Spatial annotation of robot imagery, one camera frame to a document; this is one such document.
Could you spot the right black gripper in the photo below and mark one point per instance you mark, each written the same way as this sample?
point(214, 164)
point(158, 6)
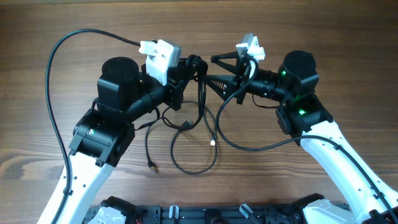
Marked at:
point(233, 83)

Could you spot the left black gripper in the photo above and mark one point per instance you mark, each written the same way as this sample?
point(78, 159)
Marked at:
point(175, 81)

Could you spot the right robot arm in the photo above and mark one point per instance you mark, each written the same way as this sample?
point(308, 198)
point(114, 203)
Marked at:
point(306, 121)

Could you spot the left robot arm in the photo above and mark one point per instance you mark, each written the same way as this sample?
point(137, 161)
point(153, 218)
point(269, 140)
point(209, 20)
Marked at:
point(105, 131)

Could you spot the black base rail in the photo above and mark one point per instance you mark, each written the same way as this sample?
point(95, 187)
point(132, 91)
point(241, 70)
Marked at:
point(217, 214)

